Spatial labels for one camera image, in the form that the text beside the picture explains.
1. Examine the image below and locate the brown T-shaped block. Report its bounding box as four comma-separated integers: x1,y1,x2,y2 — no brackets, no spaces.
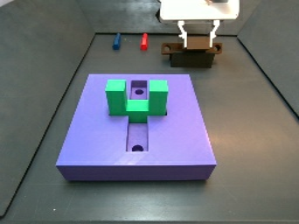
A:
162,36,222,55

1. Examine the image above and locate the green U-shaped block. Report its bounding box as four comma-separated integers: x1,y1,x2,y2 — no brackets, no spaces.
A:
106,80,168,123

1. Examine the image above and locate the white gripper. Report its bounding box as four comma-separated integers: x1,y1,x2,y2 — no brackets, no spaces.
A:
160,0,239,48

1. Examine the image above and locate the blue peg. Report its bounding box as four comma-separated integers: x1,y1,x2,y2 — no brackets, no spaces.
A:
112,33,122,50

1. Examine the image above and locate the red peg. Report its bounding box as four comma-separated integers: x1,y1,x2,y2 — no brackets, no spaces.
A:
140,33,148,51

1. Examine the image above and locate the purple base block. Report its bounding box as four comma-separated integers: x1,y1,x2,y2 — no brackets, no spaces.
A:
56,74,216,181

